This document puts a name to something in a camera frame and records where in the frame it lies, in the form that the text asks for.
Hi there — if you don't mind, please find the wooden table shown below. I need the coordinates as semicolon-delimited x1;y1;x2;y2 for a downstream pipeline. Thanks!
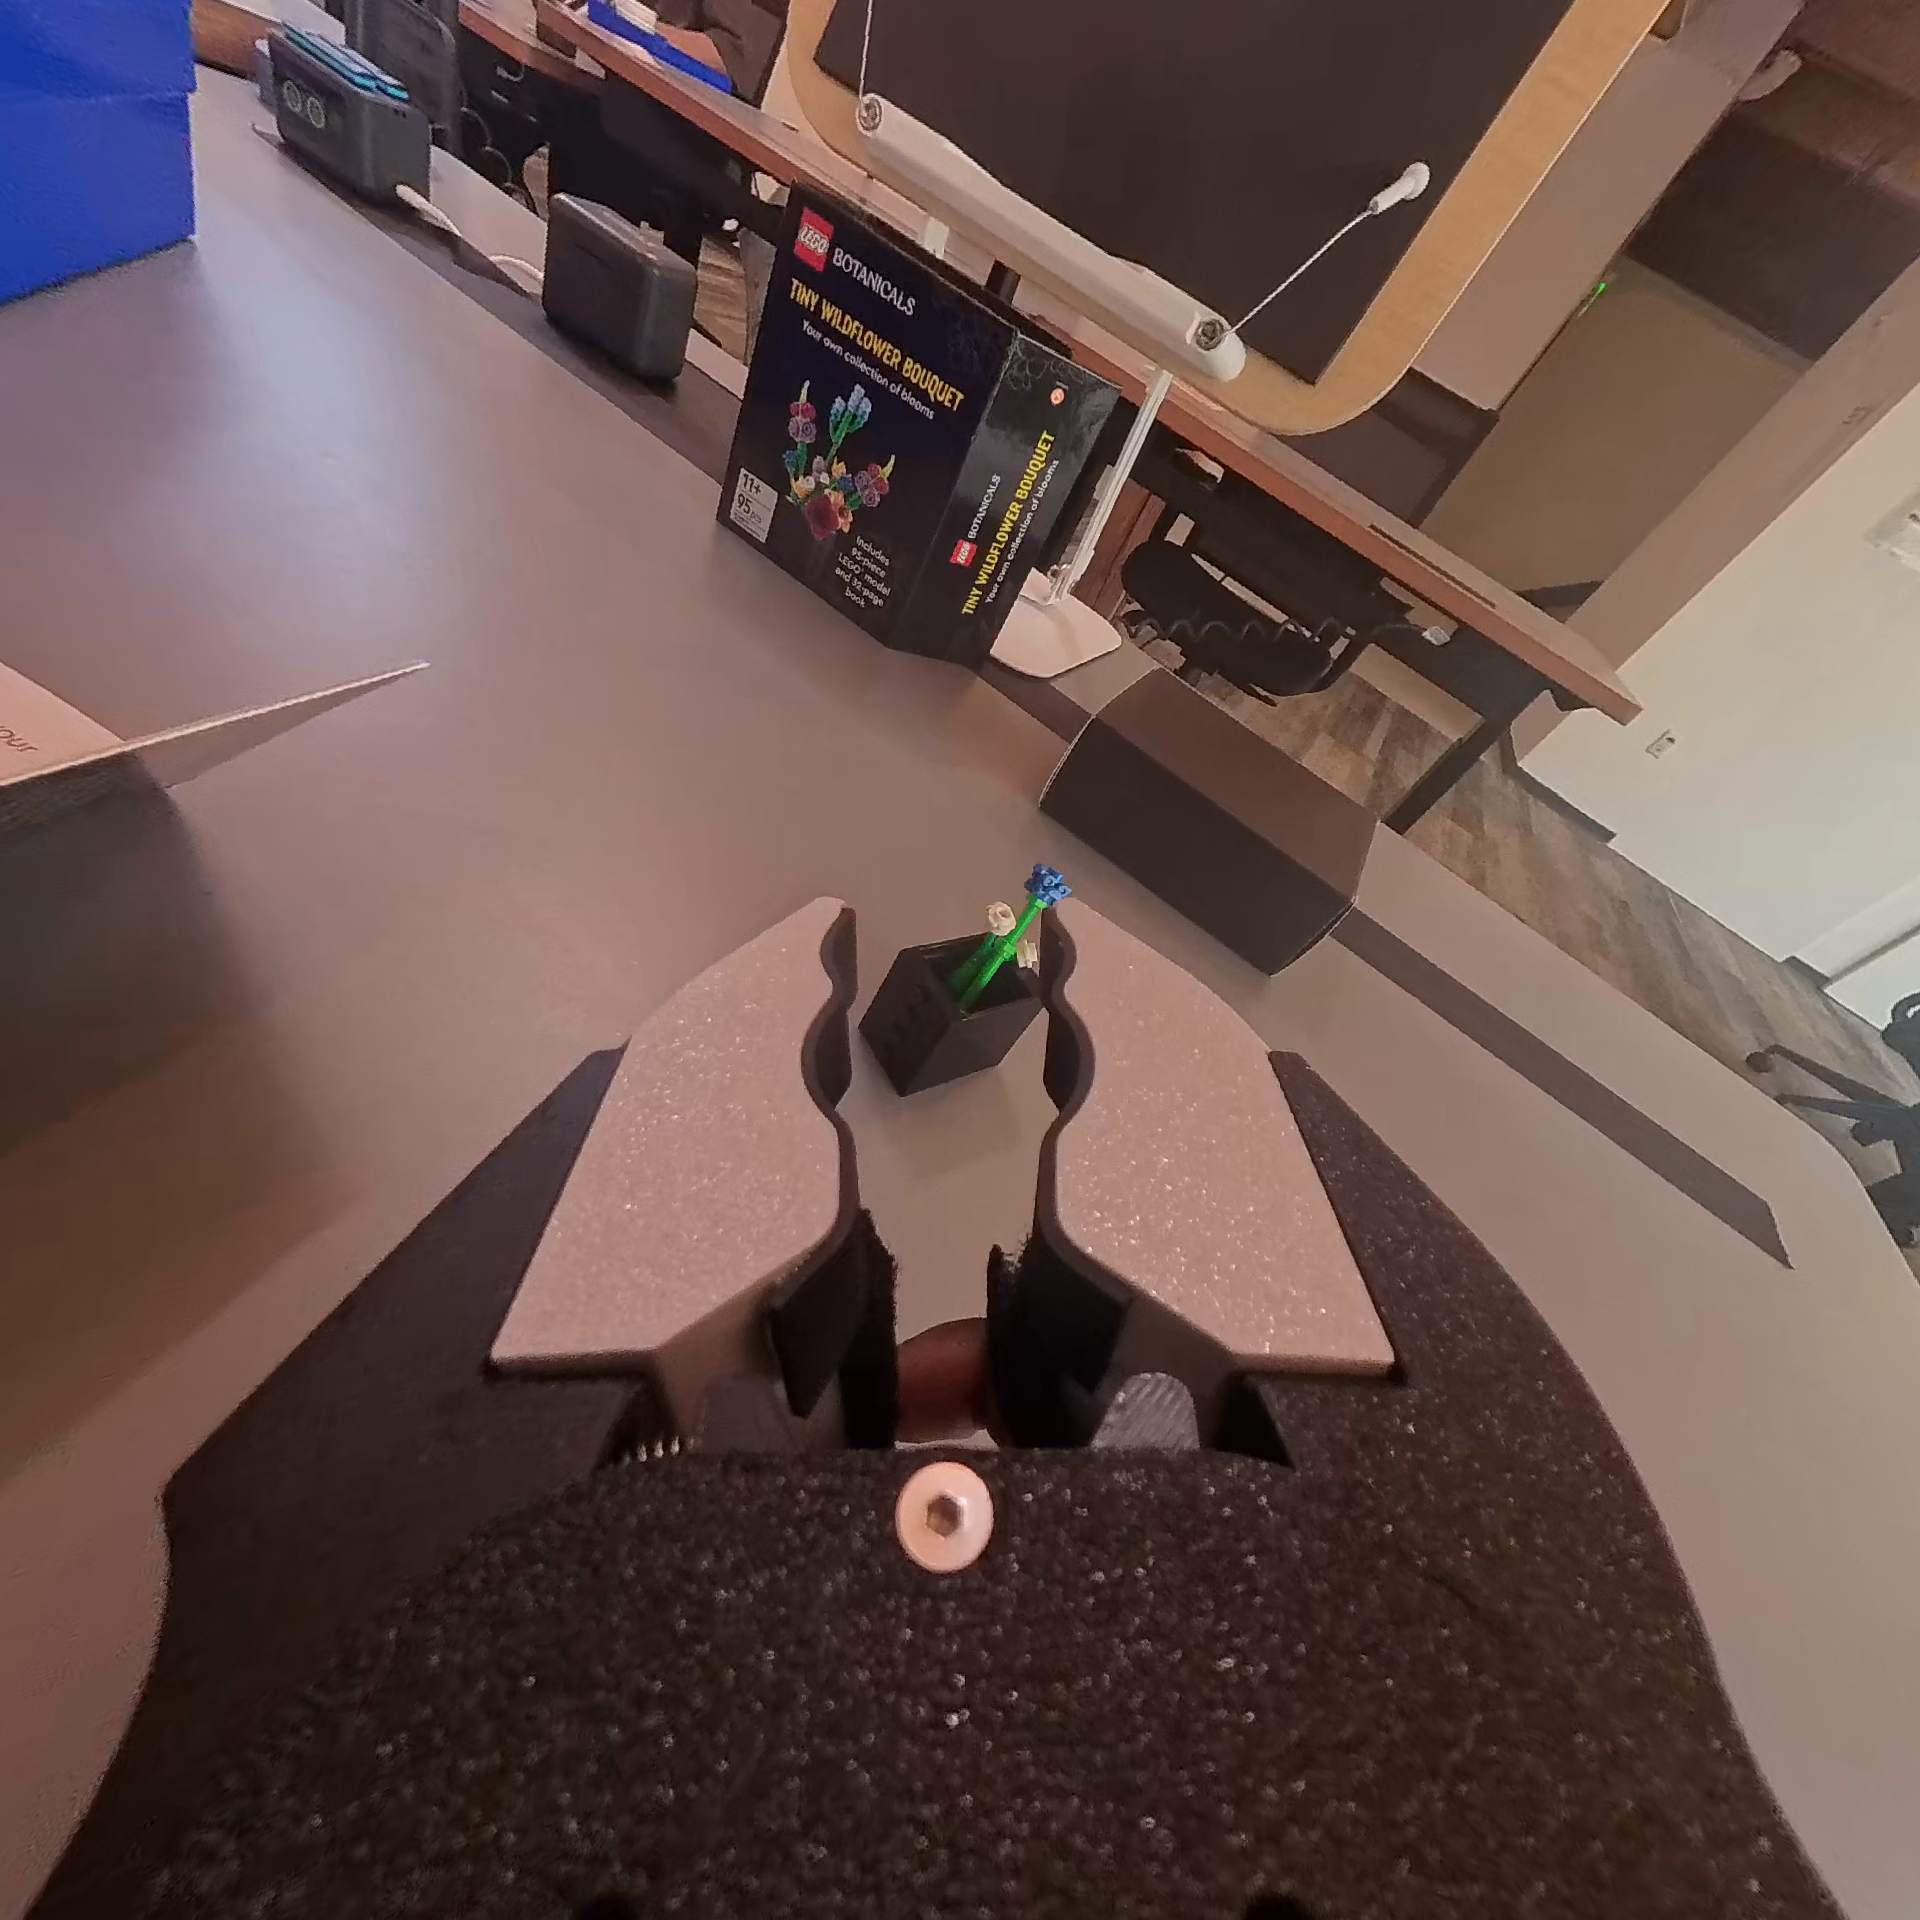
450;0;1645;835

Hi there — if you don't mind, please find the black board on white stand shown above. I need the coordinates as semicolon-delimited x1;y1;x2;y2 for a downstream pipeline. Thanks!
779;0;1670;677

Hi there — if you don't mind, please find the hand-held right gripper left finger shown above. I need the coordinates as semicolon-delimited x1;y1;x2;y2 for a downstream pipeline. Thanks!
489;900;893;1411

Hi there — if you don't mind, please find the grey desk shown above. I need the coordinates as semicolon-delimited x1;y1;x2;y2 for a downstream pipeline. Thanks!
0;60;1920;1920

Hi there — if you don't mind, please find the white cable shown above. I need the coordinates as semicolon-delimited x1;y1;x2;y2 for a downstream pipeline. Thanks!
390;180;551;296

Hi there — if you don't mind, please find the black office chair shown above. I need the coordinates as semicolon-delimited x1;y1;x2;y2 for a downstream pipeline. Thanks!
1125;450;1442;708

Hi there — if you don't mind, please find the dark charger block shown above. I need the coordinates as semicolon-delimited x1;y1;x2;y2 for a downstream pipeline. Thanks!
264;23;438;206

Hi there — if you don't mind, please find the matte black box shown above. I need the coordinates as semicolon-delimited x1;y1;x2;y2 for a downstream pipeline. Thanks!
1041;665;1382;977

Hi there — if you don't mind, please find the black square frame brick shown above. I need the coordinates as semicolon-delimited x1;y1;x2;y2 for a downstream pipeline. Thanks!
862;935;1051;1098

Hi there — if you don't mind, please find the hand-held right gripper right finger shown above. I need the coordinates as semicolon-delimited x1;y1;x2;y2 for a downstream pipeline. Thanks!
990;900;1397;1411

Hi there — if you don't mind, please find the green toy rod brick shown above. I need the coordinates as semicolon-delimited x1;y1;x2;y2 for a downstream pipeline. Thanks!
953;887;1057;997

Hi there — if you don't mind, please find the blue plastic bin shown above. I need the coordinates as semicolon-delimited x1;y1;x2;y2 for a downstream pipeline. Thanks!
0;0;197;301

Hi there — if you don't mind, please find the black glossy cardboard box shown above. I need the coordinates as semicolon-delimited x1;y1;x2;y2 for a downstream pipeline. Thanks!
719;195;1117;661

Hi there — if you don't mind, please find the white instruction booklet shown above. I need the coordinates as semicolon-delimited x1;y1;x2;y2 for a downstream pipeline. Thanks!
0;660;428;827

